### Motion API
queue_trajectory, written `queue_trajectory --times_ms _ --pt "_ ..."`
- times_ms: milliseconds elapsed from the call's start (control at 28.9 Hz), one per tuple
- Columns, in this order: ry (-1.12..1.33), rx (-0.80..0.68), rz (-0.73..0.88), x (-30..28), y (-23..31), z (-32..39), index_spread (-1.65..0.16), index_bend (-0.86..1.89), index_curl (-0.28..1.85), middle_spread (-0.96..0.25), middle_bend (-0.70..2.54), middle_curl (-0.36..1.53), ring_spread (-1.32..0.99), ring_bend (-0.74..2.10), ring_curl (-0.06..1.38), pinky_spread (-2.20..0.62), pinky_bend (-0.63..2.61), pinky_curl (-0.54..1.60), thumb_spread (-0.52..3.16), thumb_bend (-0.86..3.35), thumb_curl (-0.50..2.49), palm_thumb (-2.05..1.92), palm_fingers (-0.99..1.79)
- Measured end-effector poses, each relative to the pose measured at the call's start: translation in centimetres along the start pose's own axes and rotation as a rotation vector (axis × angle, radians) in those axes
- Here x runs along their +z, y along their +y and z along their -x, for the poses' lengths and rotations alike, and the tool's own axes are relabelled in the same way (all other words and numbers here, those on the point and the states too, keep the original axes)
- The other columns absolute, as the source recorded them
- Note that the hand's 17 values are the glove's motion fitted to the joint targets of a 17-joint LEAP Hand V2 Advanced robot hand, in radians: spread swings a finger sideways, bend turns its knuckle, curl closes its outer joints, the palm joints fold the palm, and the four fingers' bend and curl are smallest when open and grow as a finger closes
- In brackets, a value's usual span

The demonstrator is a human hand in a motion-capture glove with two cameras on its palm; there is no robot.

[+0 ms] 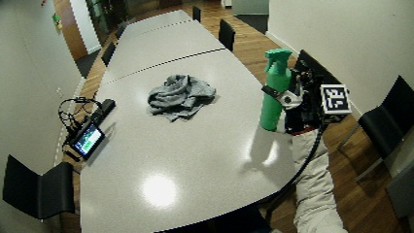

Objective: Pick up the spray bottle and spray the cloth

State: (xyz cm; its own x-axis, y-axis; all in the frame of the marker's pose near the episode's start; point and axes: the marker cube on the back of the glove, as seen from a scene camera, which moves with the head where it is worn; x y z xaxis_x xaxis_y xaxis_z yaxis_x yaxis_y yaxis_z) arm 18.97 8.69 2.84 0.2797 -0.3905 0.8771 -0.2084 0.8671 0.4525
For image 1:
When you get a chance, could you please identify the green spray bottle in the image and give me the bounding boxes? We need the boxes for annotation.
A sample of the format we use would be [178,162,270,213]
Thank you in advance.
[258,48,295,132]

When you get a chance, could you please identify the white marker cube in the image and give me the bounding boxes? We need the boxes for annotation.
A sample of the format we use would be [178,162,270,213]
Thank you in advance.
[318,83,352,124]

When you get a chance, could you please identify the wooden door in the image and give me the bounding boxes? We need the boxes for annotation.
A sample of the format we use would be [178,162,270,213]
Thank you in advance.
[53,0,90,61]

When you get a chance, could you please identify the black bar camera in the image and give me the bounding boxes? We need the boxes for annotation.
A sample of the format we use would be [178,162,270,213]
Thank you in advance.
[86,98,117,126]

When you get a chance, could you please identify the grey cloth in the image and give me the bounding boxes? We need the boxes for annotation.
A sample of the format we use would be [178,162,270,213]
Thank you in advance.
[146,74,218,123]

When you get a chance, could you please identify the black tangled cables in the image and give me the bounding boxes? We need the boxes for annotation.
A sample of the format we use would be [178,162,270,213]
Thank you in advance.
[57,96,103,163]

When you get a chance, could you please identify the dark floor mat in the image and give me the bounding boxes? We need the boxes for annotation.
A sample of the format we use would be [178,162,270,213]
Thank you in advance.
[234,14,270,35]

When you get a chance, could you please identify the black glove cable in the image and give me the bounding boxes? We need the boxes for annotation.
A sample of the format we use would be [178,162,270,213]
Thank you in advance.
[255,121,327,206]

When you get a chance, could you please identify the green wall sign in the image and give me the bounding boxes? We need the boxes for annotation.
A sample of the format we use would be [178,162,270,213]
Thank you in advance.
[50,12,65,31]

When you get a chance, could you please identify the small screen device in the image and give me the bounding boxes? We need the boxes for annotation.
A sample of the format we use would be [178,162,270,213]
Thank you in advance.
[67,121,107,160]

